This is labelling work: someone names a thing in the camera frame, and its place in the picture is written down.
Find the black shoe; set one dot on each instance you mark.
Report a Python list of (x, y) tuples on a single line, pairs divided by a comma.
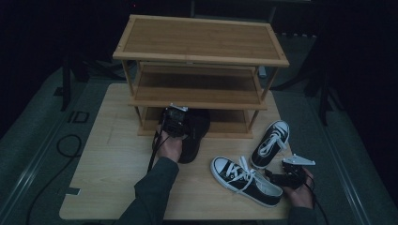
[(197, 146)]

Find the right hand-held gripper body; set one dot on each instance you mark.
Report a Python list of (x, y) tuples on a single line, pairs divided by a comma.
[(294, 178)]

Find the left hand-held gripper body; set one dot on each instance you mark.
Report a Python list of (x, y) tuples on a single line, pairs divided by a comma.
[(175, 123)]

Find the black metal stand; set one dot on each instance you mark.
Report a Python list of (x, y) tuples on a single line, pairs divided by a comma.
[(65, 84), (324, 100)]

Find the small white object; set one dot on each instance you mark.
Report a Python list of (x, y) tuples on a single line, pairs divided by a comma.
[(262, 72)]

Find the person's right hand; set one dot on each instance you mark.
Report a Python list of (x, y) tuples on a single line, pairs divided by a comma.
[(302, 197)]

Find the person's left hand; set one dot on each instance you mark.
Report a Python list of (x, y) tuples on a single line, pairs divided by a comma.
[(170, 148)]

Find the wooden three-tier shoe rack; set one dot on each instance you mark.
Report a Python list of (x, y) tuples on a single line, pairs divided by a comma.
[(200, 40)]

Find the black and white sneaker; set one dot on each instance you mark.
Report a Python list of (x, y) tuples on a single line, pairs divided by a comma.
[(259, 159), (250, 190)]

